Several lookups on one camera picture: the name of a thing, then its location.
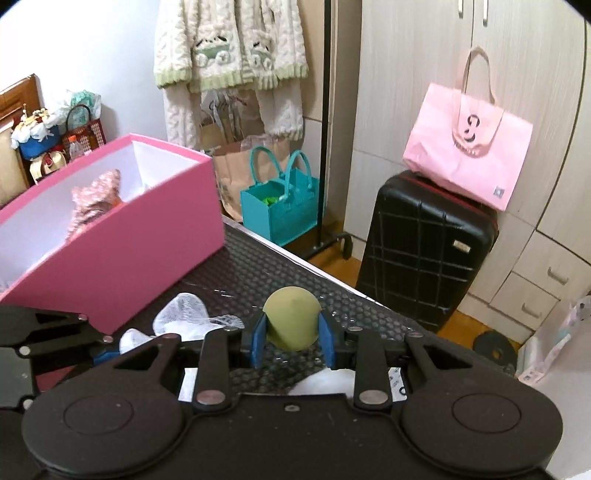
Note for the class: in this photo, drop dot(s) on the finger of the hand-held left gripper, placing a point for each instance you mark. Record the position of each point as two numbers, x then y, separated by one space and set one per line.
107 357

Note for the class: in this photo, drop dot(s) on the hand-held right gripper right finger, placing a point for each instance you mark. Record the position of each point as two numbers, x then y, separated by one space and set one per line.
326 341

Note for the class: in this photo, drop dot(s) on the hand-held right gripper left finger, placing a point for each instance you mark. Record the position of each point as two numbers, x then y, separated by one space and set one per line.
258 341

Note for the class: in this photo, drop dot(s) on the green makeup sponge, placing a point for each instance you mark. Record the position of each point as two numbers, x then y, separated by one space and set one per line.
291 318

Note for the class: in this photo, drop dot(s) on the white mesh cloth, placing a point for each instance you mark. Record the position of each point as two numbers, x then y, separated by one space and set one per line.
180 314

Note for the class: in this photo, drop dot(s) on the pink cardboard box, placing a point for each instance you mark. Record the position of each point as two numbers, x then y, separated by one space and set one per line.
138 249

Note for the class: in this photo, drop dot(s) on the pink floral cloth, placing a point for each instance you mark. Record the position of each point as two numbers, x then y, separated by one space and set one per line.
94 198

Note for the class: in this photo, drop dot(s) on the white wipes packet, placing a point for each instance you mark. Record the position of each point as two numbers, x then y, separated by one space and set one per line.
323 383

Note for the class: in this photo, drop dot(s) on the teal tote bag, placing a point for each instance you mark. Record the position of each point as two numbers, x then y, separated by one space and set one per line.
281 217

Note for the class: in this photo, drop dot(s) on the black suitcase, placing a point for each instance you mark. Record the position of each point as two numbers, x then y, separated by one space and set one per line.
415 249

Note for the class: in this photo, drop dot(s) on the black weight plate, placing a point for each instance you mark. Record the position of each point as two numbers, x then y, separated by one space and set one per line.
485 344

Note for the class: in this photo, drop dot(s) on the brown paper bag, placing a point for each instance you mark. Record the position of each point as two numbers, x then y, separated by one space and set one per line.
231 170

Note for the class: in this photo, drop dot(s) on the wooden furniture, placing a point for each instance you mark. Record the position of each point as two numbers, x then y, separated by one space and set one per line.
14 175

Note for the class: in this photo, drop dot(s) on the black clothes rack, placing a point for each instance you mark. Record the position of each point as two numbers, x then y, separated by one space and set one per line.
328 138

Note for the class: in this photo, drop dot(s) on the plastic drink bottle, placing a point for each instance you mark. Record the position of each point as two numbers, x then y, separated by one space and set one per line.
74 145

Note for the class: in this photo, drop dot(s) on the red woven basket bag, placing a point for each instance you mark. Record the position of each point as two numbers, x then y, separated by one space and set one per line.
92 134

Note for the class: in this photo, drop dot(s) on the beige printed paper bag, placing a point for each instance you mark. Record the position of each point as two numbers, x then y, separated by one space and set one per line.
231 115

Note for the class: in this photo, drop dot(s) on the white plastic bag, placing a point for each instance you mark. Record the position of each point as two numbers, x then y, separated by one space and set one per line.
554 355

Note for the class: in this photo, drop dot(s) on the pink tote bag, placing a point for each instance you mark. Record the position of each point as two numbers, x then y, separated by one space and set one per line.
461 152

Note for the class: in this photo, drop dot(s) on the light wooden wardrobe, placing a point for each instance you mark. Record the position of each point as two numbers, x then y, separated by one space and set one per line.
392 69

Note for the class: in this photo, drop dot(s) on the cream and green fleece pajamas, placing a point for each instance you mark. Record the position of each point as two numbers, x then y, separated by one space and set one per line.
207 37

